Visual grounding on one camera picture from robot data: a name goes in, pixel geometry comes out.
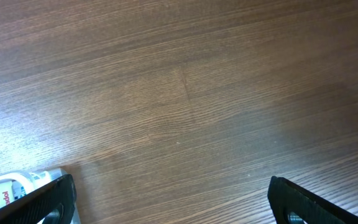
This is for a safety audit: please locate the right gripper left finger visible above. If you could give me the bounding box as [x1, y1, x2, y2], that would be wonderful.
[0, 174, 76, 224]

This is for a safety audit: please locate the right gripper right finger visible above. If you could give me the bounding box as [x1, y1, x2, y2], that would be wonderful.
[267, 176, 358, 224]

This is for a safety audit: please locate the clear plastic container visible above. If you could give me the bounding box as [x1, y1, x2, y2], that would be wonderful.
[0, 168, 80, 224]

